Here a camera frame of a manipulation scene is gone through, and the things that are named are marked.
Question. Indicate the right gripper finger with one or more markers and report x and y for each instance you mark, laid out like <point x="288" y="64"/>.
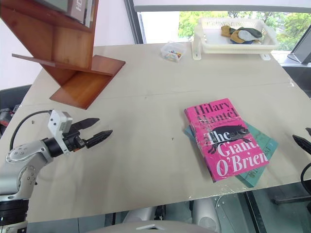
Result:
<point x="308" y="131"/>
<point x="303" y="143"/>

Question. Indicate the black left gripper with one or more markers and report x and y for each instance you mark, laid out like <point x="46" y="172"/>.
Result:
<point x="73" y="142"/>

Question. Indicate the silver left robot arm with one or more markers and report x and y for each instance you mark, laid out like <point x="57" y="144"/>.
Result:
<point x="23" y="155"/>

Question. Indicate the teal paperback book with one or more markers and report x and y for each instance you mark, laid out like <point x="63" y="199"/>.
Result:
<point x="266" y="145"/>

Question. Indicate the pink Giant O'Brien book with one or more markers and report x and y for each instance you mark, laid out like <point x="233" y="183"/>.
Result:
<point x="218" y="138"/>

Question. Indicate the brown wooden bookshelf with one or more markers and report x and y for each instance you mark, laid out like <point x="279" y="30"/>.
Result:
<point x="73" y="41"/>

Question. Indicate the pale thin book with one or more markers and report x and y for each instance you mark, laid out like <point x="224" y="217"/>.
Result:
<point x="89" y="12"/>

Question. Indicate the black slanted device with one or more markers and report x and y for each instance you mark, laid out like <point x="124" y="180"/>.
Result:
<point x="302" y="52"/>

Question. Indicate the red black tool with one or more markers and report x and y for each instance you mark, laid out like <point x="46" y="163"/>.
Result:
<point x="5" y="116"/>

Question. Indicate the grey rounded robot shell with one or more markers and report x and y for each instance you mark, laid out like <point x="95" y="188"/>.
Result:
<point x="206" y="213"/>
<point x="141" y="214"/>

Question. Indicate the blue cloth item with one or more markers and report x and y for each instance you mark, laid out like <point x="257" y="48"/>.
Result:
<point x="243" y="42"/>

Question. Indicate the clear box of coloured bits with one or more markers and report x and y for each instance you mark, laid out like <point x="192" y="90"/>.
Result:
<point x="173" y="52"/>

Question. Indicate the grey robot torso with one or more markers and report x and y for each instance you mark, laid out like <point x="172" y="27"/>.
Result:
<point x="155" y="227"/>

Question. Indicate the yellow cloth glove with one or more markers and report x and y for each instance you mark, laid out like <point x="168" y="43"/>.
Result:
<point x="228" y="32"/>

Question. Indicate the white plastic basket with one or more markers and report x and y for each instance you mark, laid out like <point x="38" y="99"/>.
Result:
<point x="213" y="36"/>

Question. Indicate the grey window blind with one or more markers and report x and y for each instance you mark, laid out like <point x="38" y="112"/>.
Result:
<point x="218" y="4"/>

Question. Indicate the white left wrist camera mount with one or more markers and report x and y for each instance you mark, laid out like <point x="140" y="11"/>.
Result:
<point x="57" y="121"/>

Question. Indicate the black window frame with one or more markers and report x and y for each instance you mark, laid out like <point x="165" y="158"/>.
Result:
<point x="136" y="21"/>

